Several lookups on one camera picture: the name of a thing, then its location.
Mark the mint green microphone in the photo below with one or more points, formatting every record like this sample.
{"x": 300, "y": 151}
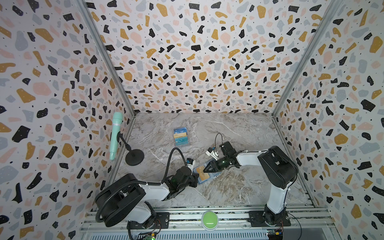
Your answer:
{"x": 116, "y": 126}

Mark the clear box with cards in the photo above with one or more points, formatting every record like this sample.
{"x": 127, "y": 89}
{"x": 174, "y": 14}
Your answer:
{"x": 181, "y": 137}

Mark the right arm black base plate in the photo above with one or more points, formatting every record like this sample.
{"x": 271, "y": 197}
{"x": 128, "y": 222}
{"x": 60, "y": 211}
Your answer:
{"x": 269, "y": 219}

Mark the white ventilated cable duct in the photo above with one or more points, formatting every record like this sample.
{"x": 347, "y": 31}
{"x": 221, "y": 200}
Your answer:
{"x": 191, "y": 235}

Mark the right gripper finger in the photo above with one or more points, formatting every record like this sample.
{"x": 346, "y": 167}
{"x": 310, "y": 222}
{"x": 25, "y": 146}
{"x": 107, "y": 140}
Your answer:
{"x": 211, "y": 170}
{"x": 211, "y": 163}

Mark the blue leather card holder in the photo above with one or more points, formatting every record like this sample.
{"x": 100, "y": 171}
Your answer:
{"x": 212, "y": 175}

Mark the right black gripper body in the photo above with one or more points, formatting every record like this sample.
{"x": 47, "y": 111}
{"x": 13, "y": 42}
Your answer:
{"x": 216, "y": 163}

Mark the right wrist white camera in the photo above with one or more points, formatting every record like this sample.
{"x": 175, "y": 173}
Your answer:
{"x": 211, "y": 151}

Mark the orange credit card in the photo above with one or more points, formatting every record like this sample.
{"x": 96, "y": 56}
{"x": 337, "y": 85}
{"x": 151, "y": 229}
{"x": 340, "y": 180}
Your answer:
{"x": 203, "y": 177}

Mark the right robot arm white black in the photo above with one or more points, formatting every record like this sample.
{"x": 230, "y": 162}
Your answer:
{"x": 278, "y": 167}

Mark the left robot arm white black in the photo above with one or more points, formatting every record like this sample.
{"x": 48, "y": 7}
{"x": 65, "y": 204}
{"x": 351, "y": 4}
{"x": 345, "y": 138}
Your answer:
{"x": 128, "y": 198}

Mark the green push button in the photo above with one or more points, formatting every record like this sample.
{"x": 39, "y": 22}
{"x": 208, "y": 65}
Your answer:
{"x": 210, "y": 221}

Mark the black microphone stand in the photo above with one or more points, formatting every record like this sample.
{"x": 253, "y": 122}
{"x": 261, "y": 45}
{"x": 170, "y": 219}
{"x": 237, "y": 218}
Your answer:
{"x": 133, "y": 157}

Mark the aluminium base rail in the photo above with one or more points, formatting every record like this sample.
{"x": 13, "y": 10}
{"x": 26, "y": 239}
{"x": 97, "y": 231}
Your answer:
{"x": 241, "y": 218}

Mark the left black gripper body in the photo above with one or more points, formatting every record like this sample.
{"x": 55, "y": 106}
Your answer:
{"x": 192, "y": 181}

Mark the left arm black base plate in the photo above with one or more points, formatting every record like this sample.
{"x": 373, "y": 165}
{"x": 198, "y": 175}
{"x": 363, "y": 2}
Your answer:
{"x": 160, "y": 221}

